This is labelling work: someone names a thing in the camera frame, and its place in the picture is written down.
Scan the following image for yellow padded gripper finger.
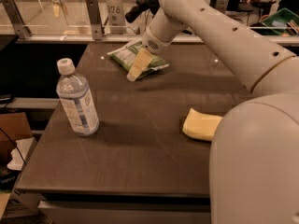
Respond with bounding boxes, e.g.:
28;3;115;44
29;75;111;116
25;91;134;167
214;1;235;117
127;49;152;82

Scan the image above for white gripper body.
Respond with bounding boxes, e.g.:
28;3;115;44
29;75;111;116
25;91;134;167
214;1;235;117
142;25;171;54

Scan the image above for green jalapeno chip bag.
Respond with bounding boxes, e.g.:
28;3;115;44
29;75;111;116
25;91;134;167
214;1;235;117
107;40;169;79

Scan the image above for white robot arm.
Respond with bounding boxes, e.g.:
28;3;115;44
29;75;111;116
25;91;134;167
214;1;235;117
127;0;299;224

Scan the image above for clear plastic water bottle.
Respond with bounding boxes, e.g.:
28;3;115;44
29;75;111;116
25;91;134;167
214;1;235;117
56;58;99;136

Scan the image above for yellow sponge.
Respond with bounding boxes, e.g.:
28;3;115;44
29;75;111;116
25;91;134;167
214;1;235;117
182;108;222;141

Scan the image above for green plastic bin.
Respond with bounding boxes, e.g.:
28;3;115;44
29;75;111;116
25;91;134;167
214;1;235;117
261;8;299;36

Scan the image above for brown cardboard box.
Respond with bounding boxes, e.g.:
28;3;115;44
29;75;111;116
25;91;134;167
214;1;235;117
0;112;33;165

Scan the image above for crumpled white paper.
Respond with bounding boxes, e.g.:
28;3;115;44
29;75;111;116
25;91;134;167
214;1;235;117
7;137;37;171

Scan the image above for white numbered sign post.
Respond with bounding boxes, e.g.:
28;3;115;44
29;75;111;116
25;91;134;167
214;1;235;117
106;0;126;35

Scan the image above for middle metal railing bracket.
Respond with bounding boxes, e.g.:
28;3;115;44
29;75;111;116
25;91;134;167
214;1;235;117
85;0;104;40

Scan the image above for metal railing bracket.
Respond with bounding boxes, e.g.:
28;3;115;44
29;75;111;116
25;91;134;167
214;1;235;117
0;0;32;39
215;0;229;13
85;0;104;40

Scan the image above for right metal railing bracket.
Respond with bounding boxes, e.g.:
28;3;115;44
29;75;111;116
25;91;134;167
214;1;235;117
215;0;229;13

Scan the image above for left metal railing bracket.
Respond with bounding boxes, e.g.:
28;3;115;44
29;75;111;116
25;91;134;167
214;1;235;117
0;0;32;39

